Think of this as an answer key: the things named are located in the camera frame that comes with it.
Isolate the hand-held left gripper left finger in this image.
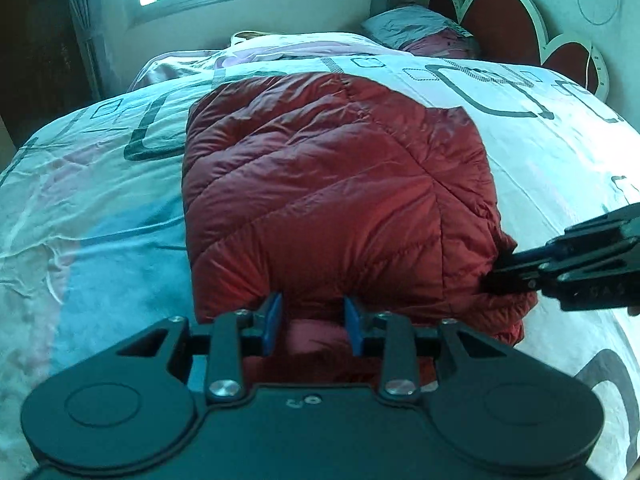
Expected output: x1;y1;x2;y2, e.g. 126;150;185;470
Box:
117;291;284;404

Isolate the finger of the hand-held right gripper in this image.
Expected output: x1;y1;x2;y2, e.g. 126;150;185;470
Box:
497;204;640;273
481;252;640;312

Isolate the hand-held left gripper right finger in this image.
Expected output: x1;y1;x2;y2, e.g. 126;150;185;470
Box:
341;295;507;404

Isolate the red down jacket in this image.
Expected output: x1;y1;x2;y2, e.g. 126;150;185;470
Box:
181;72;540;386

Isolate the printed white duvet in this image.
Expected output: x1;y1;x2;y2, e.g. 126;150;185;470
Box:
0;32;640;480

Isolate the red heart-shaped headboard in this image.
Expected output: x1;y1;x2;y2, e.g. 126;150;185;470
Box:
426;0;609;102

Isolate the red patterned pillow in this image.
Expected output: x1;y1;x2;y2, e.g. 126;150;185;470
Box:
400;30;482;59

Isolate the folded pink white quilt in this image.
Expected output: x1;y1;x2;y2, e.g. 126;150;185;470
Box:
129;32;401;93

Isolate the pale blue pillow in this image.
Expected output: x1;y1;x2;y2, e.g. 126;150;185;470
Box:
361;4;467;52

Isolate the dark wooden wardrobe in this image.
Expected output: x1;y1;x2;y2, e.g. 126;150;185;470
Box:
0;0;98;153

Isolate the thin wall cord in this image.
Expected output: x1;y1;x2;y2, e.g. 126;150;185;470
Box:
574;0;622;92

